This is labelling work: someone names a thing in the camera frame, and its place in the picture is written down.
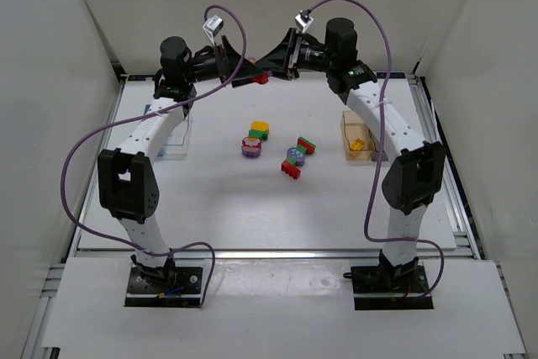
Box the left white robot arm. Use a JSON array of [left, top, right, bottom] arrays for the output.
[[98, 36, 264, 290]]

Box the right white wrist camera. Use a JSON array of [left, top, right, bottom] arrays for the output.
[[294, 9, 314, 33]]

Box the amber transparent container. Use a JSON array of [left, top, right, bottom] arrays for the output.
[[340, 110, 376, 161]]

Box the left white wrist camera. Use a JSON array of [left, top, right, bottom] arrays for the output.
[[203, 14, 224, 41]]

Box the yellow rounded lego brick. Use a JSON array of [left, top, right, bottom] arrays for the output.
[[251, 121, 270, 133]]

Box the clear transparent container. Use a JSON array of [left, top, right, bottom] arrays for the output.
[[157, 116, 193, 161]]

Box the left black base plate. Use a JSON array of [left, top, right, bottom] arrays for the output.
[[124, 260, 204, 309]]

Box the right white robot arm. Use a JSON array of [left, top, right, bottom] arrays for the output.
[[256, 18, 446, 285]]

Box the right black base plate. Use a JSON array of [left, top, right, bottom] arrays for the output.
[[342, 265, 434, 311]]

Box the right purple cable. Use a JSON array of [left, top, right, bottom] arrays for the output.
[[309, 0, 447, 298]]

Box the red comb lego brick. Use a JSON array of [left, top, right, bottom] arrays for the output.
[[281, 160, 301, 180]]

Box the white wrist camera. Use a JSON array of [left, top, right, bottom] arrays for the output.
[[203, 14, 224, 41], [294, 9, 314, 33]]

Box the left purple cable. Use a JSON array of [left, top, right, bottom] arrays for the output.
[[61, 5, 247, 308]]

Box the purple flower lego piece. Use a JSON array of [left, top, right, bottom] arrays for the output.
[[287, 145, 307, 166]]

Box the aluminium table frame rail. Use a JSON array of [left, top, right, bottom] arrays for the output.
[[406, 73, 485, 261]]

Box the small red lego brick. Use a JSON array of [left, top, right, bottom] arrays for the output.
[[253, 73, 268, 85]]

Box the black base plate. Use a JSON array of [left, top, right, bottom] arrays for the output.
[[342, 265, 434, 311], [124, 260, 204, 309]]

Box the purple cable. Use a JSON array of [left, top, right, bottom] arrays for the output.
[[309, 0, 447, 298], [61, 5, 247, 308]]

